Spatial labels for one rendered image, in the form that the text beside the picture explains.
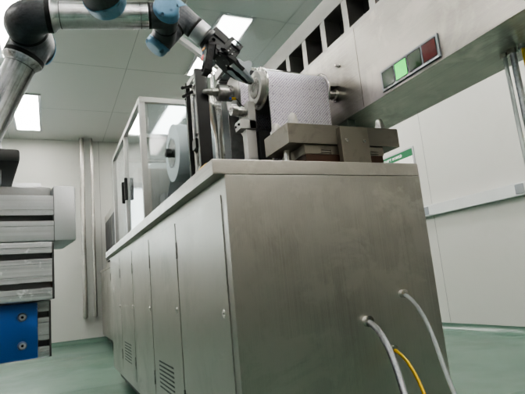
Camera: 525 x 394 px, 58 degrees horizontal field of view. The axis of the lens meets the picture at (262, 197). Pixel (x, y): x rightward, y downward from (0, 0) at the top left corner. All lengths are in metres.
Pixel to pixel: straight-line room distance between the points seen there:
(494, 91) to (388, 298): 3.18
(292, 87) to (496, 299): 3.11
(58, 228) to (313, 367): 0.71
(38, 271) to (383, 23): 1.27
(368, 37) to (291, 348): 1.05
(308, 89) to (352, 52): 0.21
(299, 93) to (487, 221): 2.92
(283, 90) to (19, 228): 1.07
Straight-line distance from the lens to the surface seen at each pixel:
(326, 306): 1.25
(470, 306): 4.55
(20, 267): 0.81
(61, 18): 1.49
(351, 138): 1.44
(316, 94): 1.70
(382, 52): 1.63
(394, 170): 1.45
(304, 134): 1.38
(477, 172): 4.39
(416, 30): 1.53
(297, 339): 1.21
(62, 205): 0.83
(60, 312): 6.89
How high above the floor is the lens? 0.59
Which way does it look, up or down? 10 degrees up
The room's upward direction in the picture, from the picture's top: 5 degrees counter-clockwise
